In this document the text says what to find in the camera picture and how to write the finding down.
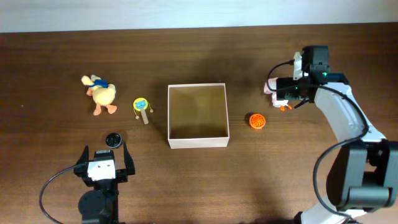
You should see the black cable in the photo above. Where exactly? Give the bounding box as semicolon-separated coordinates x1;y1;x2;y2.
266;60;370;218
39;164;78;224

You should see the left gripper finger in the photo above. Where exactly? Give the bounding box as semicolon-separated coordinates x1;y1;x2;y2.
76;146;89;165
123;142;134;170

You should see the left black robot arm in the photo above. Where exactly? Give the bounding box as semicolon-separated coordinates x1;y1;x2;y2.
73;142;136;224

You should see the left black cable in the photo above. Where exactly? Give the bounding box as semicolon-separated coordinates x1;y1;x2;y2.
39;164;78;224

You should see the right black cable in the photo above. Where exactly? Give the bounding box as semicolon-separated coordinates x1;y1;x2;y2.
266;60;370;218

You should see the white duck pink hat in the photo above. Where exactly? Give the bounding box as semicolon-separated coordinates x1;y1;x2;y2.
264;78;292;111

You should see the orange round cage ball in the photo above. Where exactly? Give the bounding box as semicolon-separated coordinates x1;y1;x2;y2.
249;113;266;129

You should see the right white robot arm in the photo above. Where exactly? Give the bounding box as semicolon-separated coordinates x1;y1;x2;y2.
264;45;397;224

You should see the white cardboard box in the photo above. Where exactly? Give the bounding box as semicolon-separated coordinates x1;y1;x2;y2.
167;83;230;149

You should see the black round puck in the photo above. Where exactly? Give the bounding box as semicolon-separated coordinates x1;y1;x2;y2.
105;133;123;149

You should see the yellow rattle drum toy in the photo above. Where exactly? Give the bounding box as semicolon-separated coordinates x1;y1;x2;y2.
132;97;154;124

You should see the yellow plush duck toy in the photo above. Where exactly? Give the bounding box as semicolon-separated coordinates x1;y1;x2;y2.
81;75;118;116

